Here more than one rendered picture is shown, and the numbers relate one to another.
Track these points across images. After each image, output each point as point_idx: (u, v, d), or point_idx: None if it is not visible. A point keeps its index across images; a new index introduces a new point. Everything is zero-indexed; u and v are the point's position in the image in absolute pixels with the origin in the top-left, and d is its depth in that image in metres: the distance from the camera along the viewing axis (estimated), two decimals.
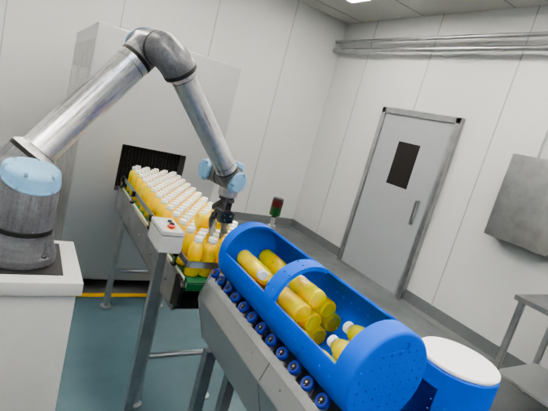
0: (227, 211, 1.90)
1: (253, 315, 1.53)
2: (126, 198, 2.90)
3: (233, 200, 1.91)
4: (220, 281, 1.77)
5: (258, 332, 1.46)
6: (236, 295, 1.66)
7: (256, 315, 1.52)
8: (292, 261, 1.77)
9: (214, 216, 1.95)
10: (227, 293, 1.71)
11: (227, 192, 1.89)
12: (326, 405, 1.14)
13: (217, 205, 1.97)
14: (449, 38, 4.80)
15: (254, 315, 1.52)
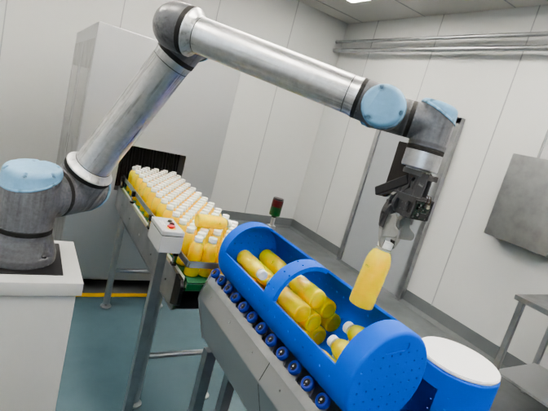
0: (425, 198, 1.01)
1: (253, 315, 1.53)
2: (126, 198, 2.90)
3: (435, 177, 1.01)
4: (220, 281, 1.77)
5: (258, 332, 1.46)
6: (236, 295, 1.66)
7: (256, 315, 1.52)
8: (292, 261, 1.77)
9: (392, 207, 1.06)
10: (227, 293, 1.71)
11: (428, 161, 1.00)
12: (326, 405, 1.14)
13: (394, 187, 1.08)
14: (449, 38, 4.80)
15: (254, 315, 1.52)
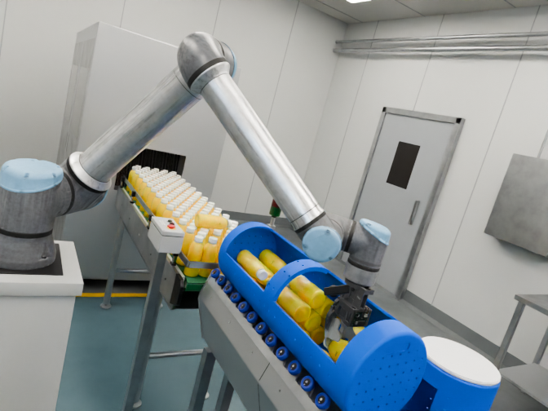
0: (363, 308, 1.14)
1: (253, 315, 1.53)
2: (126, 198, 2.90)
3: (372, 289, 1.15)
4: (220, 281, 1.77)
5: (258, 332, 1.46)
6: (236, 295, 1.66)
7: (256, 315, 1.52)
8: (292, 261, 1.77)
9: (336, 313, 1.19)
10: (227, 293, 1.71)
11: (364, 277, 1.13)
12: (326, 405, 1.14)
13: (338, 293, 1.21)
14: (449, 38, 4.80)
15: (254, 315, 1.52)
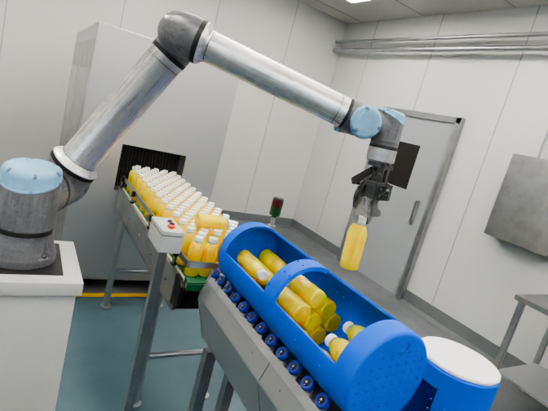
0: (384, 183, 1.33)
1: (253, 315, 1.53)
2: (126, 198, 2.90)
3: (391, 166, 1.33)
4: (220, 281, 1.77)
5: (258, 332, 1.46)
6: (236, 295, 1.66)
7: (256, 315, 1.52)
8: (292, 261, 1.77)
9: (362, 192, 1.38)
10: (227, 293, 1.71)
11: (383, 154, 1.32)
12: (326, 405, 1.14)
13: (363, 176, 1.40)
14: (449, 38, 4.80)
15: (254, 315, 1.52)
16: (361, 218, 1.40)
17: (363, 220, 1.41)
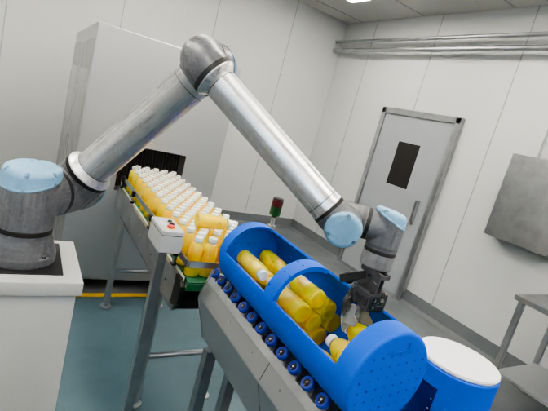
0: (379, 293, 1.16)
1: (253, 315, 1.53)
2: (126, 198, 2.90)
3: (388, 275, 1.16)
4: (220, 281, 1.77)
5: (258, 332, 1.46)
6: (236, 295, 1.66)
7: (256, 315, 1.52)
8: (292, 261, 1.77)
9: (352, 298, 1.21)
10: (227, 293, 1.71)
11: (381, 262, 1.14)
12: (326, 405, 1.14)
13: (354, 278, 1.23)
14: (449, 38, 4.80)
15: (254, 315, 1.52)
16: None
17: None
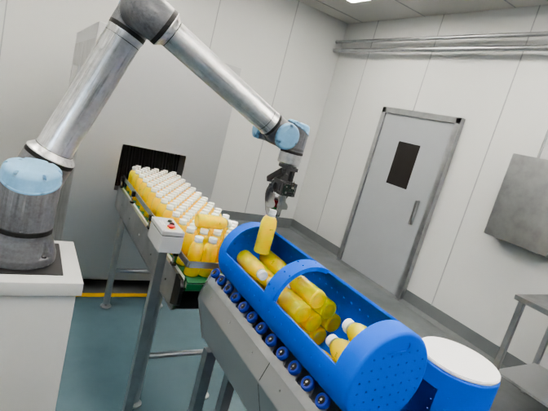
0: (289, 182, 1.61)
1: (253, 315, 1.53)
2: (126, 198, 2.90)
3: (297, 168, 1.61)
4: (220, 281, 1.77)
5: (258, 332, 1.46)
6: (236, 295, 1.66)
7: (256, 315, 1.52)
8: (292, 261, 1.77)
9: (272, 188, 1.65)
10: (227, 293, 1.71)
11: (289, 158, 1.59)
12: (326, 405, 1.14)
13: (275, 175, 1.67)
14: (449, 38, 4.80)
15: (254, 315, 1.52)
16: (346, 319, 1.25)
17: (349, 319, 1.24)
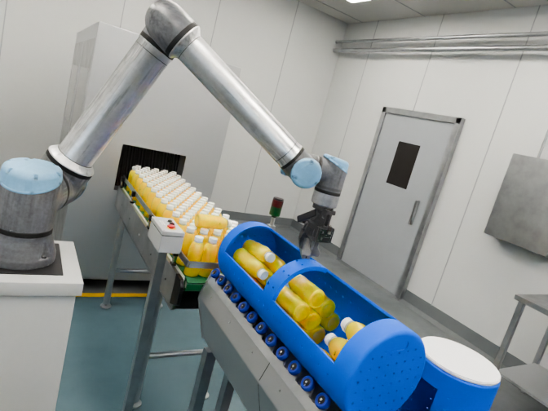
0: (326, 227, 1.40)
1: (253, 315, 1.53)
2: (126, 198, 2.90)
3: (334, 211, 1.40)
4: (221, 281, 1.77)
5: (259, 332, 1.45)
6: (236, 295, 1.66)
7: (256, 314, 1.53)
8: (291, 260, 1.77)
9: (306, 232, 1.44)
10: (227, 293, 1.71)
11: (326, 200, 1.38)
12: (327, 404, 1.14)
13: (307, 217, 1.46)
14: (449, 38, 4.80)
15: (254, 315, 1.53)
16: (344, 318, 1.25)
17: (348, 318, 1.25)
